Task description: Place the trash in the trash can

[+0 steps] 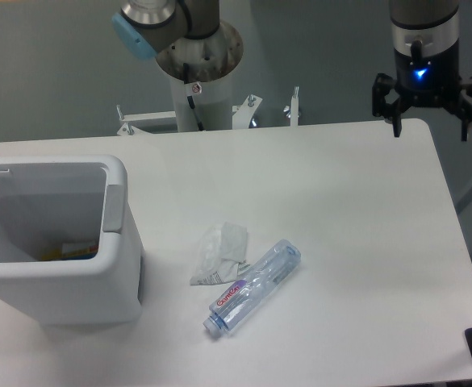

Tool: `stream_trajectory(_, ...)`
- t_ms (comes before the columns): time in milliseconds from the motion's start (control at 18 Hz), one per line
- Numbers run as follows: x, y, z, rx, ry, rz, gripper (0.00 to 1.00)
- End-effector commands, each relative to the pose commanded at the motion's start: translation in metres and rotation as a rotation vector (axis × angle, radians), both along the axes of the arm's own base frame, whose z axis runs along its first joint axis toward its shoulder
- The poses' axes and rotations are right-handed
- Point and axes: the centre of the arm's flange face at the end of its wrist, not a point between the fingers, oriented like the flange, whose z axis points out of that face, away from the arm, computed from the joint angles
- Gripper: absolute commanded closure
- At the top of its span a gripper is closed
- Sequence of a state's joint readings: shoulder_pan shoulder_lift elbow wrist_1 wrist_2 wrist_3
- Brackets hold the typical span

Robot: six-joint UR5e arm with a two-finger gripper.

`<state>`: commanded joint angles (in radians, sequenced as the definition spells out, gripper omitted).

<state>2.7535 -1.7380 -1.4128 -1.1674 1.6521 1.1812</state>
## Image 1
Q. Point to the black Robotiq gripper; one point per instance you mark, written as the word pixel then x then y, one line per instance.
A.
pixel 424 82

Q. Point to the white plastic wrapper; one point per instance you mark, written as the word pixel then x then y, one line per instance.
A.
pixel 221 255

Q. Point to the clear plastic water bottle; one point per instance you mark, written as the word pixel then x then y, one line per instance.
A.
pixel 245 294

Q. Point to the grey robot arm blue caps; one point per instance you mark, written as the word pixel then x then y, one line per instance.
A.
pixel 420 29

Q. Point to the colourful trash inside can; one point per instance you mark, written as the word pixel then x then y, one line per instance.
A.
pixel 72 251

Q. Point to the white plastic trash can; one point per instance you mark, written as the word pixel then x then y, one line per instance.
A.
pixel 46 201

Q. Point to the white metal base frame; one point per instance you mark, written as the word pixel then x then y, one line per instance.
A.
pixel 192 116

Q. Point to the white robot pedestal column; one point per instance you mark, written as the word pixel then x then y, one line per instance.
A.
pixel 203 68

